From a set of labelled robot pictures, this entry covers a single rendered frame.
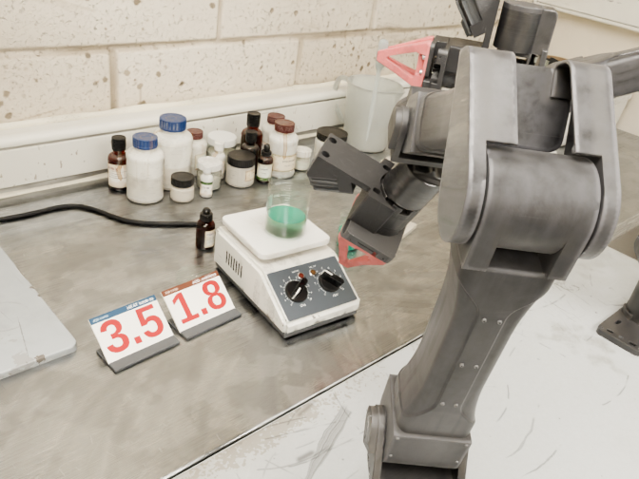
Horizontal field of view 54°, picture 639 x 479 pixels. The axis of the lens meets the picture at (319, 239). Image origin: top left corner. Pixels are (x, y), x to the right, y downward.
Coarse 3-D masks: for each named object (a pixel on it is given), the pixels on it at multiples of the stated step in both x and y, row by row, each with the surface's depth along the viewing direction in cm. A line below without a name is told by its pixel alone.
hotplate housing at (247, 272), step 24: (216, 240) 92; (240, 240) 89; (216, 264) 95; (240, 264) 88; (264, 264) 85; (288, 264) 86; (240, 288) 90; (264, 288) 83; (264, 312) 84; (336, 312) 86
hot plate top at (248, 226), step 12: (228, 216) 91; (240, 216) 92; (252, 216) 92; (264, 216) 93; (228, 228) 89; (240, 228) 88; (252, 228) 89; (312, 228) 91; (252, 240) 86; (264, 240) 86; (276, 240) 87; (288, 240) 87; (300, 240) 88; (312, 240) 88; (324, 240) 89; (264, 252) 84; (276, 252) 84; (288, 252) 86
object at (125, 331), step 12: (132, 312) 78; (144, 312) 78; (156, 312) 79; (96, 324) 74; (108, 324) 75; (120, 324) 76; (132, 324) 77; (144, 324) 78; (156, 324) 79; (108, 336) 75; (120, 336) 76; (132, 336) 76; (144, 336) 77; (156, 336) 78; (108, 348) 74; (120, 348) 75
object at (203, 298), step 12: (192, 288) 84; (204, 288) 85; (216, 288) 86; (168, 300) 81; (180, 300) 82; (192, 300) 83; (204, 300) 84; (216, 300) 85; (228, 300) 86; (180, 312) 81; (192, 312) 82; (204, 312) 83; (180, 324) 81
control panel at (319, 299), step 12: (300, 264) 87; (312, 264) 87; (324, 264) 88; (336, 264) 89; (276, 276) 84; (288, 276) 85; (312, 276) 86; (276, 288) 83; (312, 288) 85; (348, 288) 88; (288, 300) 83; (312, 300) 84; (324, 300) 85; (336, 300) 86; (348, 300) 87; (288, 312) 82; (300, 312) 83; (312, 312) 83
